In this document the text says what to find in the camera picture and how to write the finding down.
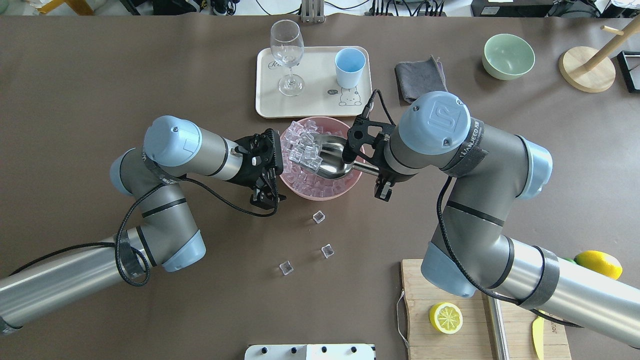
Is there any green lime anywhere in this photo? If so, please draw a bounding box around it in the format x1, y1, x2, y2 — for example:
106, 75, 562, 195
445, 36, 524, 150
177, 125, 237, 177
561, 257, 578, 265

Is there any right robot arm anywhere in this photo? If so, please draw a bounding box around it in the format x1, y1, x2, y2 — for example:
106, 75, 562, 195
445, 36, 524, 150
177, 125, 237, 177
342, 91, 640, 349

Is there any grey folded cloth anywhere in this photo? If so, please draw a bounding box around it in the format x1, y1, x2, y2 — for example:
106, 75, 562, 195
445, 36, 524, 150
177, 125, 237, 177
394, 55, 448, 104

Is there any light blue cup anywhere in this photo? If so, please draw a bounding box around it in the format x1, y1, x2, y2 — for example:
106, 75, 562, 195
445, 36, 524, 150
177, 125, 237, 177
334, 47, 367, 89

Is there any cream rabbit tray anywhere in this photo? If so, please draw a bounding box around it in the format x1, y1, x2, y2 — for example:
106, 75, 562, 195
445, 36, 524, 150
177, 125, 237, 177
254, 46, 373, 119

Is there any loose clear ice cube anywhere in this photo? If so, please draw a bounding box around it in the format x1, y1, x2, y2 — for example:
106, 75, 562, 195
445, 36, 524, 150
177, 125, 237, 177
311, 210, 326, 224

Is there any clear wine glass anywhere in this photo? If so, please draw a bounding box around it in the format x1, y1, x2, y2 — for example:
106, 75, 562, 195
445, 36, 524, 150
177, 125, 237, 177
270, 19, 304, 97

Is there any pile of clear ice cubes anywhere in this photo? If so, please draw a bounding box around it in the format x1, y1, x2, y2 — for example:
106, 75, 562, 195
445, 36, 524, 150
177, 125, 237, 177
281, 120, 357, 198

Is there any half lemon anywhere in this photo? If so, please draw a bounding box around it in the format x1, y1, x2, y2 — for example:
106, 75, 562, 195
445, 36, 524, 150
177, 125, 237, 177
429, 301, 464, 335

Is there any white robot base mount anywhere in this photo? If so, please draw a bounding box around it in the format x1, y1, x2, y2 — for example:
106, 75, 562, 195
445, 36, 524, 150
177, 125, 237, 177
244, 342, 377, 360

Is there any steel ice scoop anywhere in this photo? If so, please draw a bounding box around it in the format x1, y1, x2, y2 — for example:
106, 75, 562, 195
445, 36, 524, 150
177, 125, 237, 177
299, 133, 379, 180

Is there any wooden glass holder stand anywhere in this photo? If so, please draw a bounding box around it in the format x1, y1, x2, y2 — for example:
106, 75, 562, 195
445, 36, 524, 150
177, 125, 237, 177
558, 16, 640, 93

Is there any yellow plastic knife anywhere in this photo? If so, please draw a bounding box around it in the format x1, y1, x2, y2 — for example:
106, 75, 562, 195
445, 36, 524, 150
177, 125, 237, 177
531, 316, 545, 360

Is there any bamboo cutting board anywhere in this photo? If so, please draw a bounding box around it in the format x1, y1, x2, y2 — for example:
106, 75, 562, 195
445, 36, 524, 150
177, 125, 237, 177
396, 258, 572, 360

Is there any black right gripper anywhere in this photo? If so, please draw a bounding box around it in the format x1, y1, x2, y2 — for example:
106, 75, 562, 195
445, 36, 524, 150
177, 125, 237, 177
342, 117, 401, 202

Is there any yellow lemon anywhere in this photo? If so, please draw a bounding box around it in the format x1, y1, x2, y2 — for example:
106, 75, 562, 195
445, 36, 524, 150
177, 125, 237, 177
573, 250, 624, 280

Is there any black glass rack tray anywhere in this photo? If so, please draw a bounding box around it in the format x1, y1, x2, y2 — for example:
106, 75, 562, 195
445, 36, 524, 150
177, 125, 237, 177
616, 50, 640, 94

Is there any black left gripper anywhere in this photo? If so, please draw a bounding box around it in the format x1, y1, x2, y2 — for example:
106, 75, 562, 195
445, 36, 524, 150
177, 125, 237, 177
234, 129, 287, 210

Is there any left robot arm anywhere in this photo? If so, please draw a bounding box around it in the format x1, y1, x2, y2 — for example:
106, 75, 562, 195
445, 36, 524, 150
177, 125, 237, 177
1, 115, 286, 336

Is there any green ceramic bowl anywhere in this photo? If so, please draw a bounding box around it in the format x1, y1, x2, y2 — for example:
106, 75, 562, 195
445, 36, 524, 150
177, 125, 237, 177
482, 33, 536, 81

